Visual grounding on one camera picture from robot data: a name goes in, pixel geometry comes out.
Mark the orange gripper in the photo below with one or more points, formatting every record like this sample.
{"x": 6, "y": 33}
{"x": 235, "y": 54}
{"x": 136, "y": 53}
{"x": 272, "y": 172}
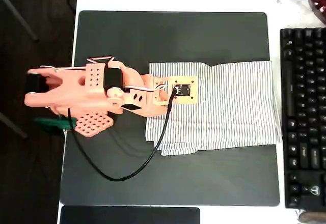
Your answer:
{"x": 150, "y": 110}

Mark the grey white striped cloth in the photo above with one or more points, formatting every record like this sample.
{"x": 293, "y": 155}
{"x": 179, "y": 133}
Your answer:
{"x": 229, "y": 107}

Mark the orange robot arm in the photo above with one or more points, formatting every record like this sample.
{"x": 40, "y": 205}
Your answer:
{"x": 76, "y": 91}

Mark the large black desk mat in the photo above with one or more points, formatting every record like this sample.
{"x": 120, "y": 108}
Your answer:
{"x": 165, "y": 35}

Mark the green table clamp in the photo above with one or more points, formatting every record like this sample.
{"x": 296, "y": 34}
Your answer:
{"x": 54, "y": 123}

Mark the grey metal leg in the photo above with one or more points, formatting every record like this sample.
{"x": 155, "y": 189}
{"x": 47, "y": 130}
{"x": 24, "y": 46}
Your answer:
{"x": 12, "y": 126}
{"x": 17, "y": 12}

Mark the black computer keyboard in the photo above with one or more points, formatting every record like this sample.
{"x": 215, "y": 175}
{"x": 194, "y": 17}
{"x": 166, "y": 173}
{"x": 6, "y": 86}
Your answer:
{"x": 305, "y": 122}

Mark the brown wrist rest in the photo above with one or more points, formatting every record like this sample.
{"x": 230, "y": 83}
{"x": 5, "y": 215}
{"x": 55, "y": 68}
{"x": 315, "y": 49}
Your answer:
{"x": 313, "y": 216}

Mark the orange camera mount plate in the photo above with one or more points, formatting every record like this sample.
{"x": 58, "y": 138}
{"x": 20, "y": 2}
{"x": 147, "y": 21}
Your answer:
{"x": 184, "y": 99}

